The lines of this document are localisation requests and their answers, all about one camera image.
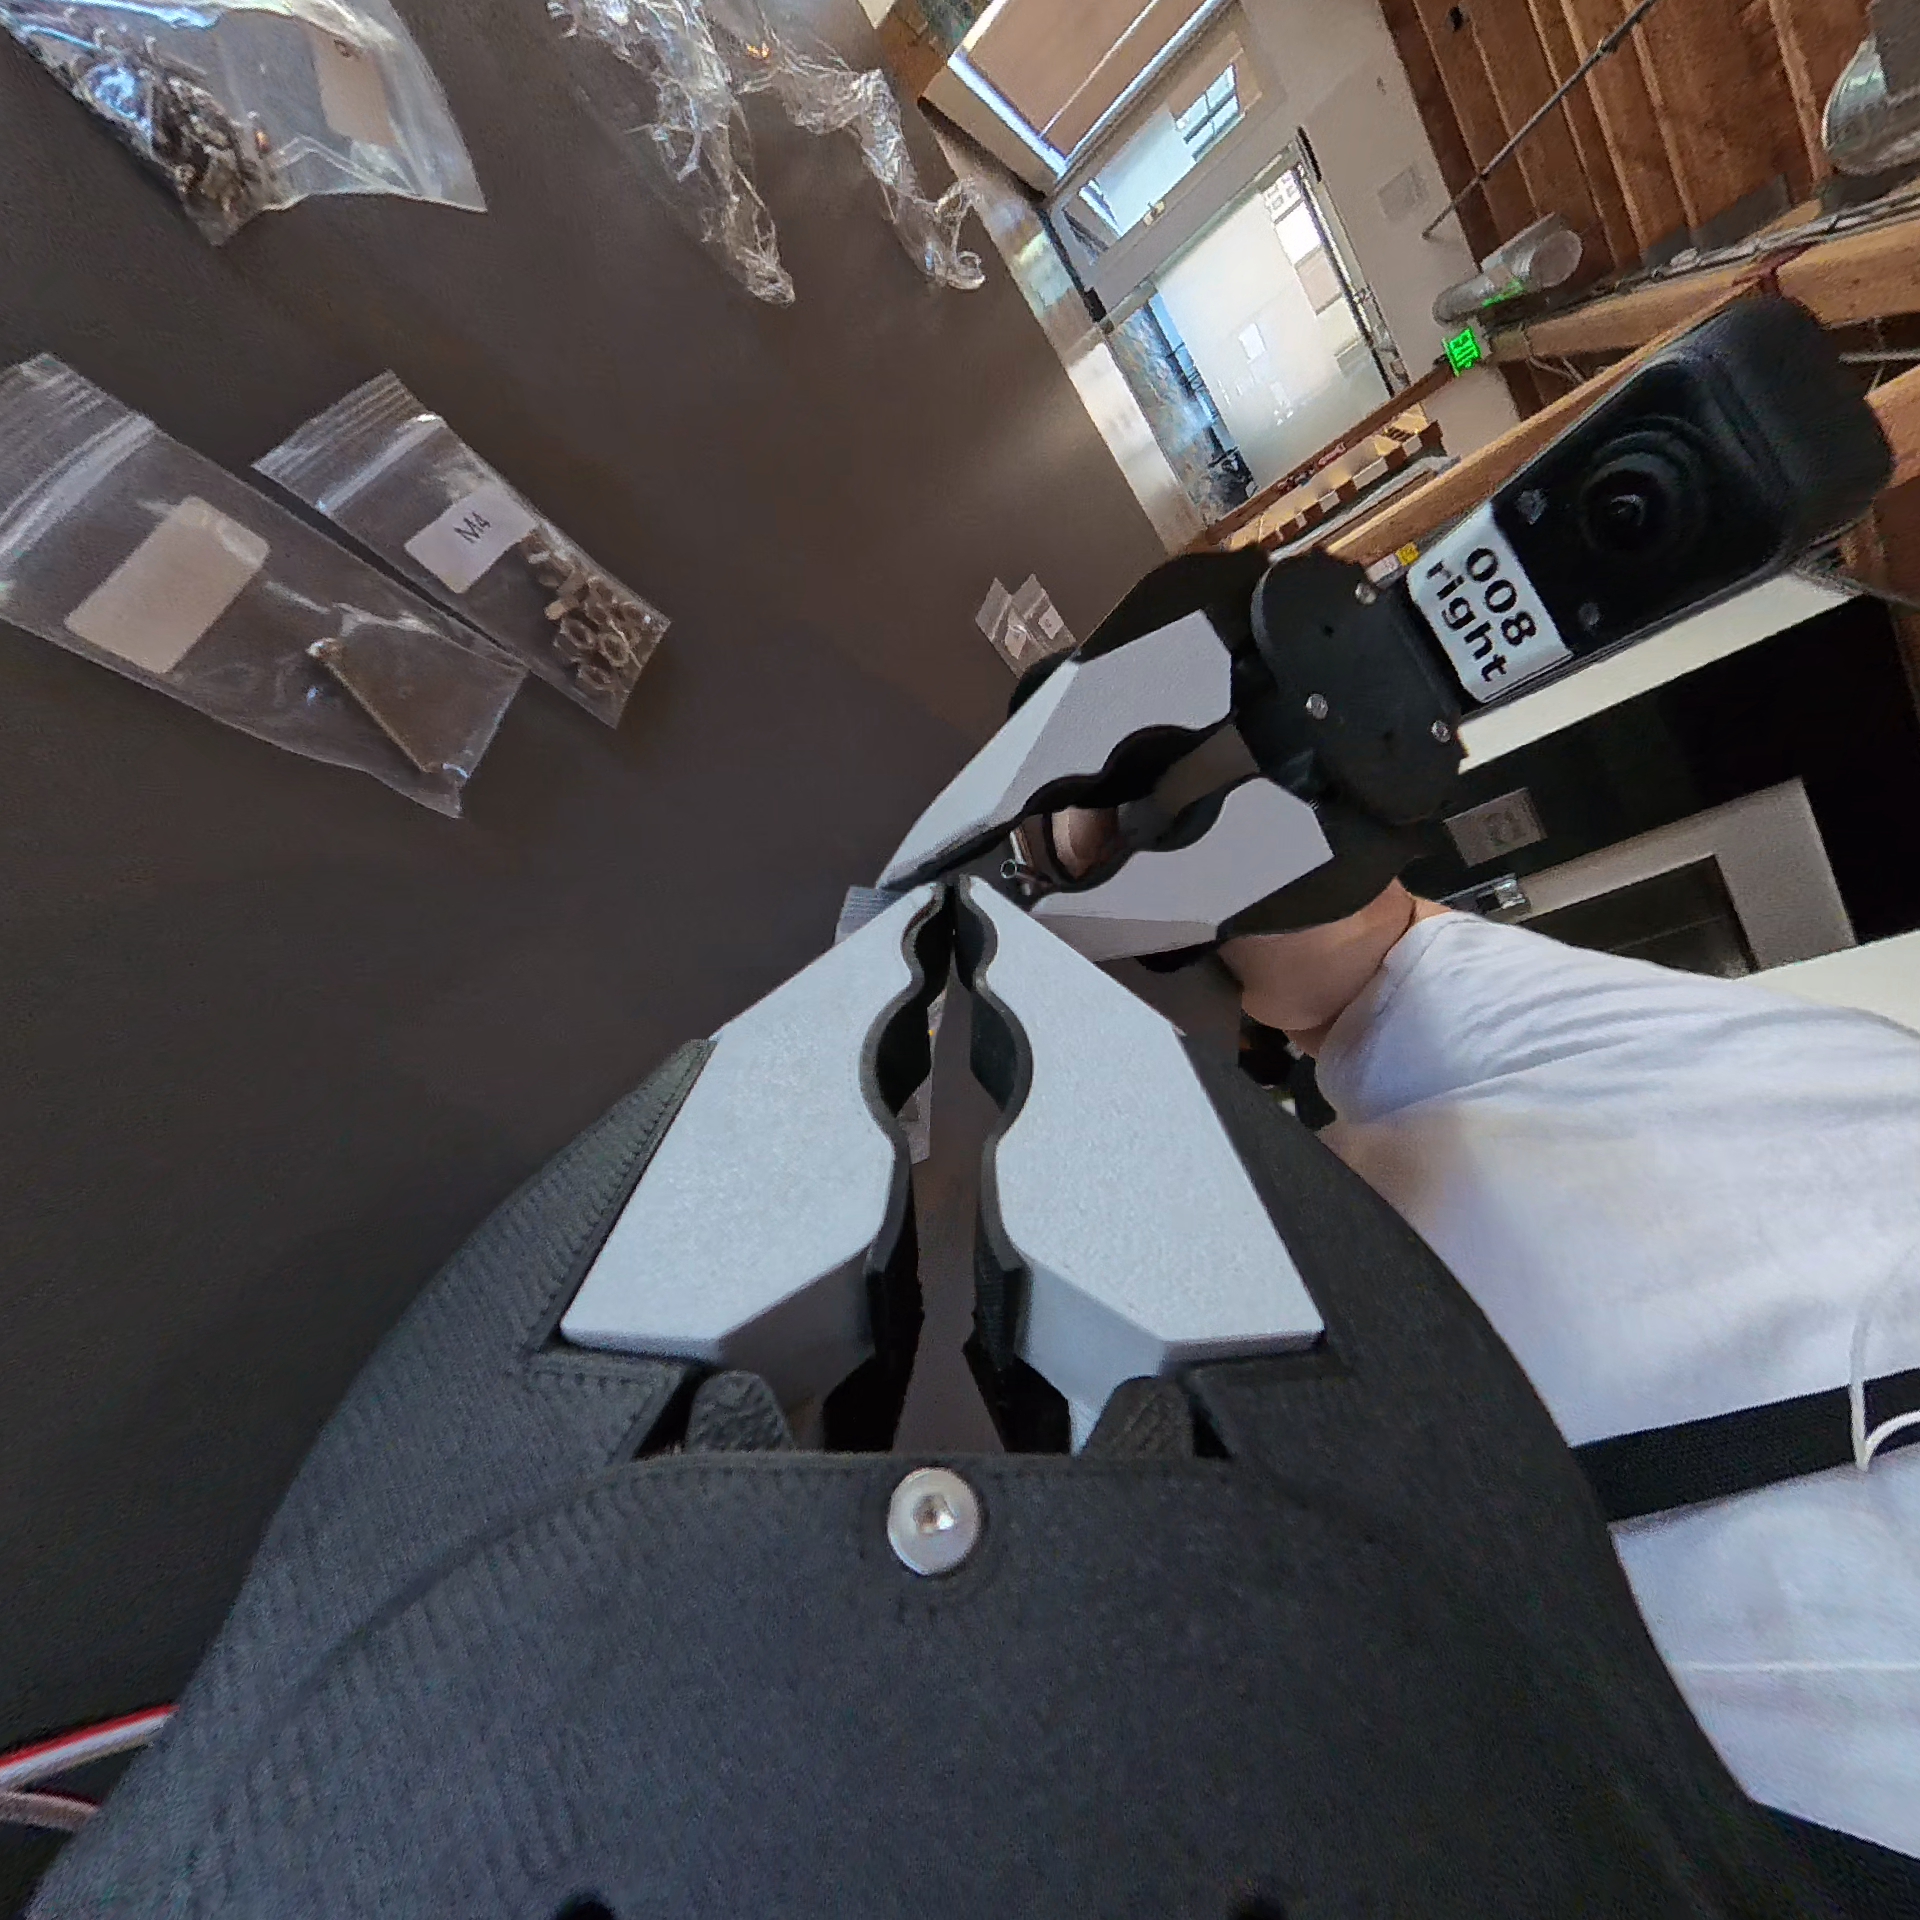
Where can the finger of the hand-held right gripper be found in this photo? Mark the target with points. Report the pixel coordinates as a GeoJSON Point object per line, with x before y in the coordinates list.
{"type": "Point", "coordinates": [1214, 862]}
{"type": "Point", "coordinates": [1109, 697]}

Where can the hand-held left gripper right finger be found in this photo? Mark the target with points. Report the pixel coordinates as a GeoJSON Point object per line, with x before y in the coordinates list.
{"type": "Point", "coordinates": [1155, 1200]}

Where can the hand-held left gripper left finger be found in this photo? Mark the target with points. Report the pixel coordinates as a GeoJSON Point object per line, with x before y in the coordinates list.
{"type": "Point", "coordinates": [736, 1200]}

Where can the person's right forearm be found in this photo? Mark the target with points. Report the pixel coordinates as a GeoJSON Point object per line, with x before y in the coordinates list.
{"type": "Point", "coordinates": [1333, 967]}

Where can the dark grey desk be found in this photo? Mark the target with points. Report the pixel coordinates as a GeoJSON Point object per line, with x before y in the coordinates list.
{"type": "Point", "coordinates": [450, 1049]}

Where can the person's right hand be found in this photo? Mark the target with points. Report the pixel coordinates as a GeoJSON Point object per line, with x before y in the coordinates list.
{"type": "Point", "coordinates": [1081, 848]}

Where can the small clear labelled bag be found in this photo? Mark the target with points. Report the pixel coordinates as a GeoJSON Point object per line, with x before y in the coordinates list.
{"type": "Point", "coordinates": [1020, 617]}

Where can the green exit sign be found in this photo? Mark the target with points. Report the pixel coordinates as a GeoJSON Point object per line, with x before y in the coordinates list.
{"type": "Point", "coordinates": [1461, 349]}

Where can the person's white shirt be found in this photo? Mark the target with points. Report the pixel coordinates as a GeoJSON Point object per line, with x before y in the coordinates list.
{"type": "Point", "coordinates": [1650, 1200]}

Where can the crumpled clear plastic wrap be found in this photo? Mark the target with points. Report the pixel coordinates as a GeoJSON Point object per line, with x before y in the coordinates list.
{"type": "Point", "coordinates": [901, 197]}

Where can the clear bag of nuts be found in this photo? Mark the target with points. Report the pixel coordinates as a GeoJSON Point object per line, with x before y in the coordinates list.
{"type": "Point", "coordinates": [480, 549]}

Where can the clear bag with flat part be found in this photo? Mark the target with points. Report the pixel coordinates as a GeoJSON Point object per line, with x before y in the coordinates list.
{"type": "Point", "coordinates": [180, 584]}

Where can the grey wall plate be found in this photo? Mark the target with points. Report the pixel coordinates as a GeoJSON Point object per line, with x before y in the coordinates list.
{"type": "Point", "coordinates": [1492, 824]}

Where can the metal air duct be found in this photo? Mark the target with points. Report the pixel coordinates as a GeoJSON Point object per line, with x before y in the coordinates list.
{"type": "Point", "coordinates": [1882, 103]}
{"type": "Point", "coordinates": [1528, 264]}

